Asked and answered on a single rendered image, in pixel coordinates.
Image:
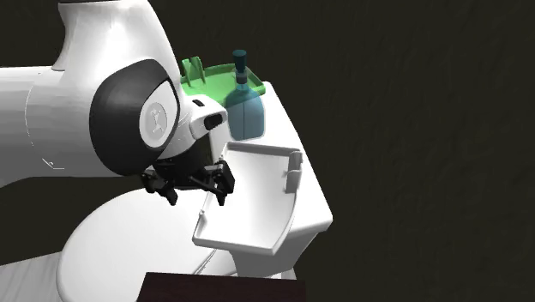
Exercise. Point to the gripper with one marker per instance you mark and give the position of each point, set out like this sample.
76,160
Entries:
188,167

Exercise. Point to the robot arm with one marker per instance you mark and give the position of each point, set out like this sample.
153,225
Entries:
62,121

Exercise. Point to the white tray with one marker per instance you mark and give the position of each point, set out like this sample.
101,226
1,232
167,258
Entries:
250,196

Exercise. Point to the blue soap dispenser bottle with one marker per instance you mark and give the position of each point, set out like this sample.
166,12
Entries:
245,115

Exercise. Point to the green tray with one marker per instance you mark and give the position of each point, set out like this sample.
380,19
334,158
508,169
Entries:
213,81

